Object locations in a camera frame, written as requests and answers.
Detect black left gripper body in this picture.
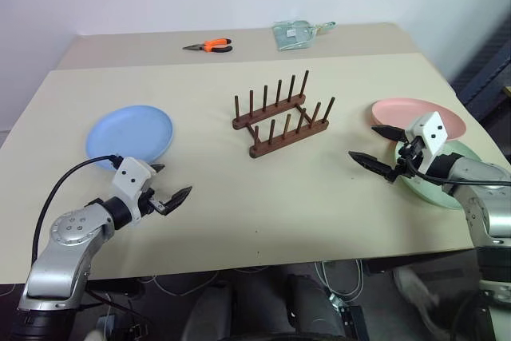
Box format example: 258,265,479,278
137,185,168,216

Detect black box under table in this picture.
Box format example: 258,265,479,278
330,303,370,341

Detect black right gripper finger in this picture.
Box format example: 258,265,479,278
371,125,408,143
348,151,398,184

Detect green plate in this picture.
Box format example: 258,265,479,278
394,139,486,211

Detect white cables under table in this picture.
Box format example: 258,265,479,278
317,260,365,299

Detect wooden dish rack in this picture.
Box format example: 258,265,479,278
232,69,337,159

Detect pale green packaged cloth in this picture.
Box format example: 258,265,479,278
271,19,337,53

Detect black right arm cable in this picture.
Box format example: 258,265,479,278
398,159,511,189

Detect white cloth under table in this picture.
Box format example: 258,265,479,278
392,266,441,320

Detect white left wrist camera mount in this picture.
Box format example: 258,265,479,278
111,157,157,223

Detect grey rounded shape under table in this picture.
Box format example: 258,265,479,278
181,280,289,341

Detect blue plate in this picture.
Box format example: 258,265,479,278
85,105,176,174

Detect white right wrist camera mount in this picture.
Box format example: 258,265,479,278
404,112,450,174

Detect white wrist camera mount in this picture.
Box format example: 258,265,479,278
111,157,157,223
404,112,450,174

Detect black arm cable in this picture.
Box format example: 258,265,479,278
31,154,125,264
398,159,511,189

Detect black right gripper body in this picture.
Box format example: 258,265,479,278
394,133,426,177

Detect pink-red plate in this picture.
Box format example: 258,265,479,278
370,97,468,141

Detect dark rounded shape under table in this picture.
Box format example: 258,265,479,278
284,272,345,339

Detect dark slatted object by wall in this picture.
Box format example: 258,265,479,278
450,8,511,123

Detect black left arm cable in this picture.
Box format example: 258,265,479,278
31,154,125,264

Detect orange-handled pliers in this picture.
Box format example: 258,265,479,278
182,38,234,55

